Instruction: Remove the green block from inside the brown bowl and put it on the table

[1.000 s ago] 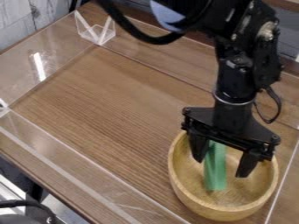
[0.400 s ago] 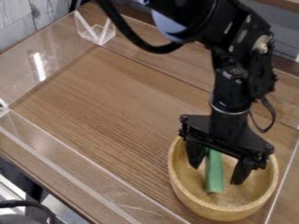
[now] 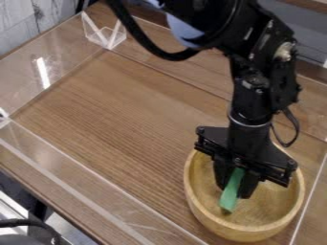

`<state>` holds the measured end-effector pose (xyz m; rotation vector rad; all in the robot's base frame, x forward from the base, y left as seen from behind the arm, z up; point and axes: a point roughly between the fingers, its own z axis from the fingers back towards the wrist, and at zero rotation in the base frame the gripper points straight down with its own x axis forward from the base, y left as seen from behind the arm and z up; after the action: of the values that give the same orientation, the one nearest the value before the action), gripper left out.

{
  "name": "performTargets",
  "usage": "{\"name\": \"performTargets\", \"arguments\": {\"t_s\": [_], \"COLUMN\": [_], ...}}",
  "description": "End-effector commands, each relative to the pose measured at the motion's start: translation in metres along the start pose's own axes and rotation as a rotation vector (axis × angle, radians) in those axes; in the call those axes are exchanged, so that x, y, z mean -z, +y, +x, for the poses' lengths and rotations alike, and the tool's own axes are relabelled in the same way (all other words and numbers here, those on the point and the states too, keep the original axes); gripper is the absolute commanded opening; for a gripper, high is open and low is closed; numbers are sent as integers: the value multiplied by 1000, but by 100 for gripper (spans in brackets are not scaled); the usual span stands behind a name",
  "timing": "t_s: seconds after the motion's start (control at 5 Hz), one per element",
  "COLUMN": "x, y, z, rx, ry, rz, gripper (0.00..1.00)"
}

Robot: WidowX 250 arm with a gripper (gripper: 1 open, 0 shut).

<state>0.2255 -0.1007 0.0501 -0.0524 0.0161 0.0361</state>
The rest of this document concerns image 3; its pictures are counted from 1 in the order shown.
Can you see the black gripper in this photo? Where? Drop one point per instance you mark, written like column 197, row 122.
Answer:
column 246, row 148

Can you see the green rectangular block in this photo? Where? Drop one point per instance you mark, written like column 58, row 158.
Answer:
column 229, row 198

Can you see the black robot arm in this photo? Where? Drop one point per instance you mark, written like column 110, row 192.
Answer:
column 259, row 45

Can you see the brown wooden bowl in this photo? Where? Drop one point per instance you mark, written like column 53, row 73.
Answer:
column 259, row 217

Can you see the black metal bracket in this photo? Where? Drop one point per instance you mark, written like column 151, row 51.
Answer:
column 46, row 234

